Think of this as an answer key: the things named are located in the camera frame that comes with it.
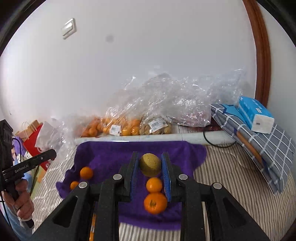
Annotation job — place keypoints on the yellow-green round fruit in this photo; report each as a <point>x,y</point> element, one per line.
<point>150,165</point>

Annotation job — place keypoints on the front right orange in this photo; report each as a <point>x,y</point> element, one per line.
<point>86,173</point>

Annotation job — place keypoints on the clear bag of mandarins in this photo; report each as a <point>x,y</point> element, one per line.
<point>119,120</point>

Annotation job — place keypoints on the orange near yellow fruit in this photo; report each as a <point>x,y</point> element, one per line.
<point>154,185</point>

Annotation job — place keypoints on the red paper bag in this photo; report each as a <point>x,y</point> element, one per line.
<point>29,143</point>

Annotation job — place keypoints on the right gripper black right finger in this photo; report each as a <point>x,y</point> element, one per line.
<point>207,208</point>

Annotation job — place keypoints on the small right mandarin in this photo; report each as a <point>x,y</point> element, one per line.
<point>73,185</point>

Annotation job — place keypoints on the person's left hand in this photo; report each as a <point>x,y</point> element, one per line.
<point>23,204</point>

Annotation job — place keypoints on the grey plastic bag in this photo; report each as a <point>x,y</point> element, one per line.
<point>48,138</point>

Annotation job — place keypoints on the clear bag of yellow fruits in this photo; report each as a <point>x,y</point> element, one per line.
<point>155,125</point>

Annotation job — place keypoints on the large orange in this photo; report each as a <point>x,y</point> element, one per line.
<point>155,203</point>

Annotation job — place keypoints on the white wall switch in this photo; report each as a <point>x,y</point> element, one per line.
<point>69,28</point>

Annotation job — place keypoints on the crumpled clear plastic bag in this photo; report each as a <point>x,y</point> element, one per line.
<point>185,101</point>

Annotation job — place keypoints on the striped bed quilt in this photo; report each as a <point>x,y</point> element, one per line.
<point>231,166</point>

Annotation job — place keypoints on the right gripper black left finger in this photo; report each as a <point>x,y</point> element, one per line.
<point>91,208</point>

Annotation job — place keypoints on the purple towel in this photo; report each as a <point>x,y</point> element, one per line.
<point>106,158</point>

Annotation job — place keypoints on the left clear plastic bag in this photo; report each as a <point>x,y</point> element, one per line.
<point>67,129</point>

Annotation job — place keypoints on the blue tissue pack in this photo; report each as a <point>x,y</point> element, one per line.
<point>257,117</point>

